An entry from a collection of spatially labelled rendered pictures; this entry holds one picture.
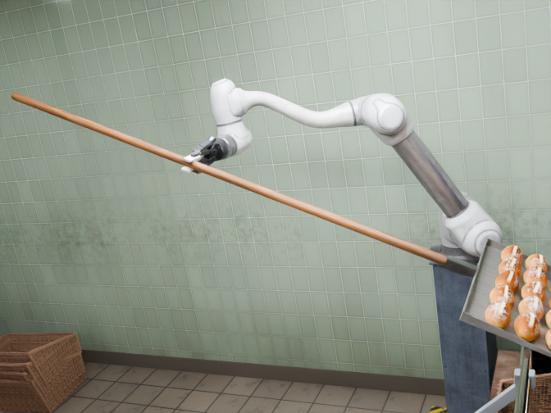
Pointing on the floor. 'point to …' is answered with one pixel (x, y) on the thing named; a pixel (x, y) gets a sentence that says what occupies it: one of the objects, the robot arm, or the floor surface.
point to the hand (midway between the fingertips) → (190, 162)
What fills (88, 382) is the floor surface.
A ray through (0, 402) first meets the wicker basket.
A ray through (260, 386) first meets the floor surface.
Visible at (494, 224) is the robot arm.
